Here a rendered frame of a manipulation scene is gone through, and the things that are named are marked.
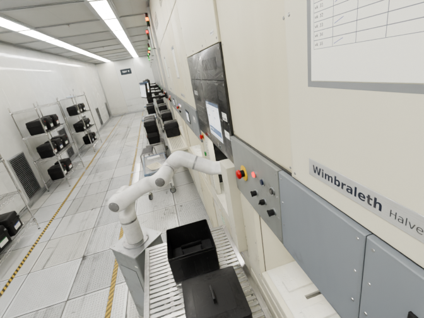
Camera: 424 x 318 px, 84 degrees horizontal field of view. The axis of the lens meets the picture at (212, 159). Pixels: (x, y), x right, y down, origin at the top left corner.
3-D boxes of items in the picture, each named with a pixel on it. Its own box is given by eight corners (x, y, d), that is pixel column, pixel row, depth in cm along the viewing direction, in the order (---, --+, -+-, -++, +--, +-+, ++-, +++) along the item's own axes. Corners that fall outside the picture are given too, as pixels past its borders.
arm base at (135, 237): (117, 245, 174) (109, 224, 167) (137, 229, 188) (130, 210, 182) (135, 252, 164) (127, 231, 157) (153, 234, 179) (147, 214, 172)
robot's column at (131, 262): (137, 316, 201) (108, 248, 173) (159, 289, 222) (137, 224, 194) (161, 330, 186) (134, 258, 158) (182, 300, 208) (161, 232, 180)
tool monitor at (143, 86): (142, 102, 471) (137, 84, 458) (167, 97, 480) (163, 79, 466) (142, 105, 433) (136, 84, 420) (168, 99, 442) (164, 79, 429)
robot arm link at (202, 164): (197, 149, 136) (247, 166, 137) (196, 158, 151) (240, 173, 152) (192, 163, 133) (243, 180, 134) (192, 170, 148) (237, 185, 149)
